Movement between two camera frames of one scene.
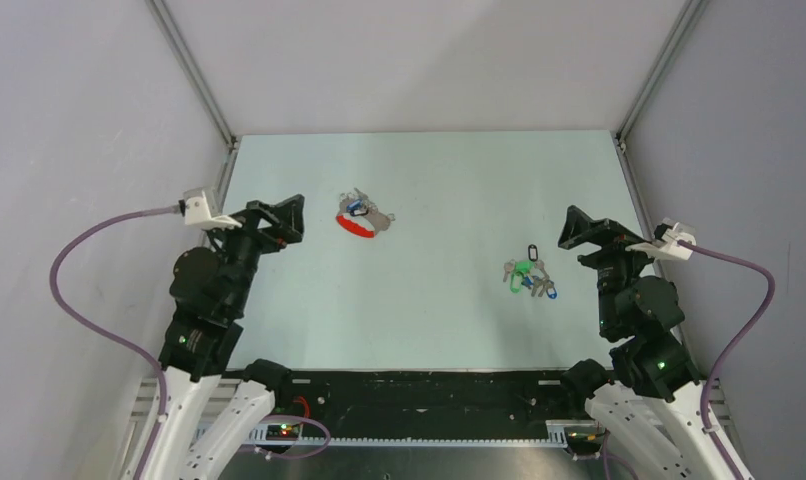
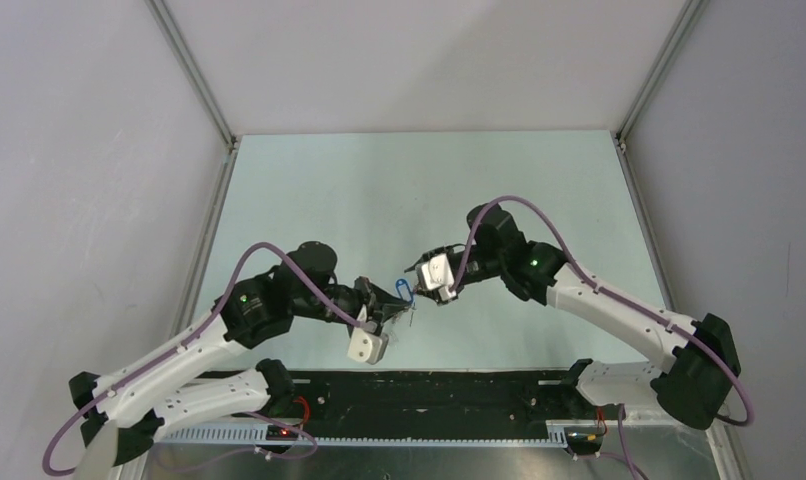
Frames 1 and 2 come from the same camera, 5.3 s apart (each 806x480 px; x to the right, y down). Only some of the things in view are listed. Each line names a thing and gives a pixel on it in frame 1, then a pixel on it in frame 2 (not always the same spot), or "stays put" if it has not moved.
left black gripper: [289, 213] → [380, 306]
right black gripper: [609, 235] → [427, 256]
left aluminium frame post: [193, 70] stays put
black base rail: [426, 395] stays put
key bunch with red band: [358, 215] → [408, 294]
